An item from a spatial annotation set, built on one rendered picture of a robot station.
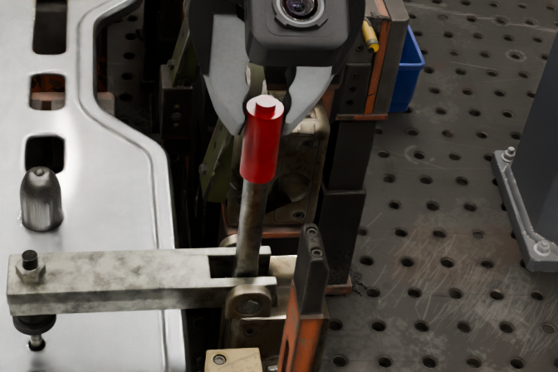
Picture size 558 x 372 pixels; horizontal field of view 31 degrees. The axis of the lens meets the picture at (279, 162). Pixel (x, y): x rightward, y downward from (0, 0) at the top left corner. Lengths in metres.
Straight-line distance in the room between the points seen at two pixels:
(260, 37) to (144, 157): 0.43
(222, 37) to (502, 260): 0.78
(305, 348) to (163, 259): 0.15
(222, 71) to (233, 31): 0.03
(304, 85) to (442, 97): 0.93
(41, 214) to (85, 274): 0.13
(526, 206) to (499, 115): 0.23
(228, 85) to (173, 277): 0.16
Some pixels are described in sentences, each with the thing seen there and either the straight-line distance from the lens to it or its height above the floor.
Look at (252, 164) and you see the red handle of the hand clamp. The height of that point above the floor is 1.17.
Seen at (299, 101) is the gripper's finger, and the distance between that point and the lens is 0.58.
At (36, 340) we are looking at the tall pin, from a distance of 0.72.
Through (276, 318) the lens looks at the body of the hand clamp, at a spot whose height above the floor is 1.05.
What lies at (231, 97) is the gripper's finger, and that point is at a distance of 0.58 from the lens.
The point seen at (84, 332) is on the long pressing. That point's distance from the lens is 0.73.
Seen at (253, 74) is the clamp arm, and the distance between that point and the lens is 0.78.
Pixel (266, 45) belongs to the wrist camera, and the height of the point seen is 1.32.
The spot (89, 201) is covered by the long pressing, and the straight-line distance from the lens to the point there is 0.82.
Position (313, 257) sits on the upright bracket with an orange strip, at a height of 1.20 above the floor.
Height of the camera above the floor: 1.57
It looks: 41 degrees down
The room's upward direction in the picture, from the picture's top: 8 degrees clockwise
